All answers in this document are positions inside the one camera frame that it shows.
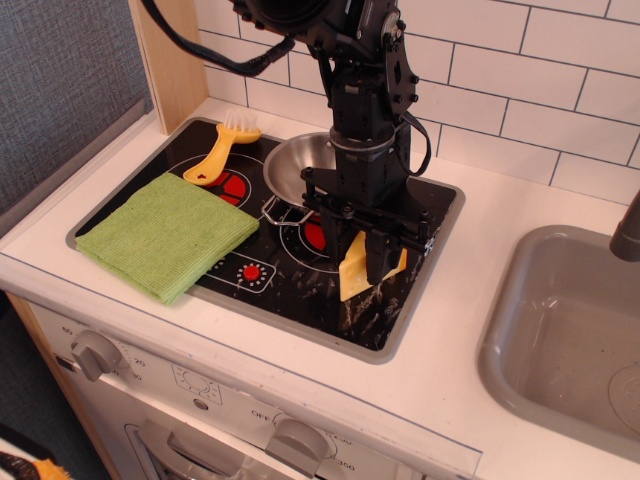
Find orange black striped object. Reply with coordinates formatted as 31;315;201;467
1;451;72;480

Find yellow dish brush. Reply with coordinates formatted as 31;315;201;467
183;109;262;186

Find grey oven door handle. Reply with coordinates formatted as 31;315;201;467
139;420;244;479

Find small steel wok pan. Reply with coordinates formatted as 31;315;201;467
261;132;336;227

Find grey oven knob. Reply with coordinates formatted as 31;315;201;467
265;419;329;478
71;330;122;382

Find grey toy sink basin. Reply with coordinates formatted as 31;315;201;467
479;225;639;462

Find wooden side post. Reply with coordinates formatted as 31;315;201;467
129;1;209;135

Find yellow toy cheese wedge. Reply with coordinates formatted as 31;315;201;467
338;234;409;303

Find grey right oven knob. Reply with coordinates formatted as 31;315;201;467
265;419;329;478

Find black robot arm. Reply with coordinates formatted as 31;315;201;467
233;1;430;284

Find grey left oven knob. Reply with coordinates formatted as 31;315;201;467
71;330;122;382

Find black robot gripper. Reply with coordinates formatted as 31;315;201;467
301;142;434;285

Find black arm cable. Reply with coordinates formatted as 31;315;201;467
139;0;296;77

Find green microfiber cloth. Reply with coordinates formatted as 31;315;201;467
77;173;259;305

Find grey faucet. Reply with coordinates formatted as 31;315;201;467
609;191;640;262

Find black toy stove top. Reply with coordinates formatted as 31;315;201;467
65;116;467;366

